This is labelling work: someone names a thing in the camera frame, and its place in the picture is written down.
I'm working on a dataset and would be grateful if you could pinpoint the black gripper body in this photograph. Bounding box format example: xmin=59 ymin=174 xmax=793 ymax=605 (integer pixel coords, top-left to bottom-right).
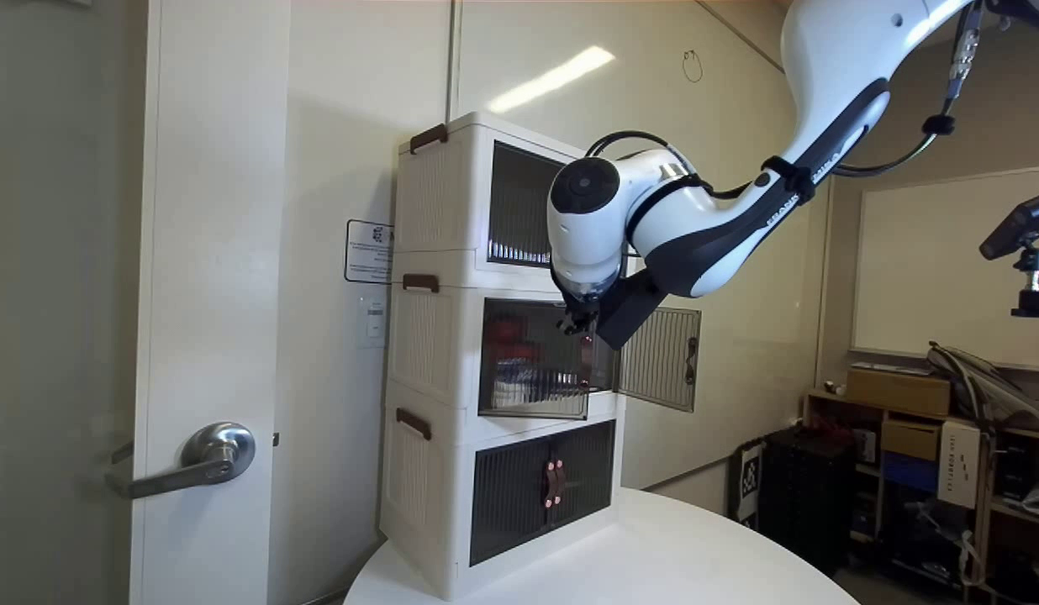
xmin=556 ymin=278 xmax=601 ymax=343

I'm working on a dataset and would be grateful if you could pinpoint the red item inside cabinet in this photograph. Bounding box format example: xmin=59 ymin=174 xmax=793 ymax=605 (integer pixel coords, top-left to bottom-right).
xmin=490 ymin=326 xmax=539 ymax=370

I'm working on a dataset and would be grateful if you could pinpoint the white stacked plastic cabinet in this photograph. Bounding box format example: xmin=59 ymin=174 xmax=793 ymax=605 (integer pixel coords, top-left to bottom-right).
xmin=378 ymin=111 xmax=646 ymax=602

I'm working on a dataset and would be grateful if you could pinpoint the board with printed tags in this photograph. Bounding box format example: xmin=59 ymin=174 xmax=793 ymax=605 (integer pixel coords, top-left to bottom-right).
xmin=731 ymin=437 xmax=768 ymax=526

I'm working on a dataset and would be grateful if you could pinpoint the black equipment case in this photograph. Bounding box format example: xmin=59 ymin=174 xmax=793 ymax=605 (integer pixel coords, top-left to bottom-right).
xmin=758 ymin=430 xmax=864 ymax=574

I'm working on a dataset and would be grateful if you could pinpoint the brown cardboard box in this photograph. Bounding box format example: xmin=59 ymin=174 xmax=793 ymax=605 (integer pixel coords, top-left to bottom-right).
xmin=844 ymin=365 xmax=956 ymax=425

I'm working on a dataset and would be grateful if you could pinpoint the yellow box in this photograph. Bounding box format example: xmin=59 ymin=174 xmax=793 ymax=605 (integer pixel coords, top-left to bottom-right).
xmin=881 ymin=417 xmax=945 ymax=464

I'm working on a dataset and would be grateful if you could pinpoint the white room door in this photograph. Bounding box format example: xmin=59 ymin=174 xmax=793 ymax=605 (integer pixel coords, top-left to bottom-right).
xmin=127 ymin=0 xmax=294 ymax=605

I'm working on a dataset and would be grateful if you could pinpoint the white paper box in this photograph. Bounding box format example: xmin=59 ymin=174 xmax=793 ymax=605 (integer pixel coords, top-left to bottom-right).
xmin=934 ymin=417 xmax=984 ymax=514

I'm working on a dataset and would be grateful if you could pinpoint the wooden storage shelf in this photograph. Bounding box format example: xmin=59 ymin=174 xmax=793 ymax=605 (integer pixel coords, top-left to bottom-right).
xmin=799 ymin=389 xmax=1039 ymax=598

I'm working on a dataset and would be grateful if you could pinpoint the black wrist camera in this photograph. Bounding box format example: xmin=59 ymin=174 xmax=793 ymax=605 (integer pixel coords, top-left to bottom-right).
xmin=593 ymin=269 xmax=668 ymax=354

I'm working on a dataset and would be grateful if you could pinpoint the framed wall sign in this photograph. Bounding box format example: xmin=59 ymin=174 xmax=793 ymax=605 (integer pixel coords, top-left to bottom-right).
xmin=343 ymin=215 xmax=396 ymax=285

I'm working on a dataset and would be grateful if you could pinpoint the silver door lever handle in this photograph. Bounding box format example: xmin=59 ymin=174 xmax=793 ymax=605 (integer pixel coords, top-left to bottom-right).
xmin=106 ymin=421 xmax=258 ymax=501

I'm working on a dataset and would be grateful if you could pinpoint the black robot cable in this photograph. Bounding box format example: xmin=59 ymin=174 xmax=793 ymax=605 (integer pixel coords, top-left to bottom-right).
xmin=583 ymin=0 xmax=989 ymax=198

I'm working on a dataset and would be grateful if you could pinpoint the black camera on stand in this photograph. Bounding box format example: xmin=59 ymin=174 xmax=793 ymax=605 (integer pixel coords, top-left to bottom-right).
xmin=980 ymin=192 xmax=1039 ymax=319

